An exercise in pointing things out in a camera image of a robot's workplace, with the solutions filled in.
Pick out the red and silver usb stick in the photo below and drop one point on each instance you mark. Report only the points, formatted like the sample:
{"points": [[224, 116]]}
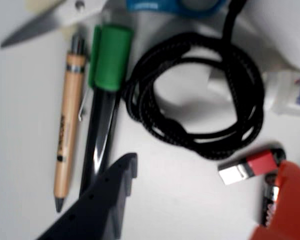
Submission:
{"points": [[250, 167]]}

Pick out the black marker with green cap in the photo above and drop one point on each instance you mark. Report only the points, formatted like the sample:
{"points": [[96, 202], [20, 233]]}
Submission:
{"points": [[110, 57]]}

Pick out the small white dropper bottle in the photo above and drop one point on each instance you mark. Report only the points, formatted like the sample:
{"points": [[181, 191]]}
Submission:
{"points": [[282, 95]]}

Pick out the wooden ballpoint pen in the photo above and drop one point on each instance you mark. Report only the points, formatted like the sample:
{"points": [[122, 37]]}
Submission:
{"points": [[68, 120]]}

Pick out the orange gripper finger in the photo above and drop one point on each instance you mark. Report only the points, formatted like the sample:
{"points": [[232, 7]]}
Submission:
{"points": [[292, 200]]}

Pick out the black and red battery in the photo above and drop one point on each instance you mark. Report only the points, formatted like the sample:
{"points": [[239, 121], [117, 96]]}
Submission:
{"points": [[268, 200]]}

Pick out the beige masking tape strip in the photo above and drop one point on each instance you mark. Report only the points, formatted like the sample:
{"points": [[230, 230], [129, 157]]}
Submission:
{"points": [[40, 3]]}

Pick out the white earbuds case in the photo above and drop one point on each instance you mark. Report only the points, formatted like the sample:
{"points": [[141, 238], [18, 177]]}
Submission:
{"points": [[280, 27]]}

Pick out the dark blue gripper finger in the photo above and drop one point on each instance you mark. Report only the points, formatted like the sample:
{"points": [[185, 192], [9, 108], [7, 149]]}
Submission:
{"points": [[97, 205]]}

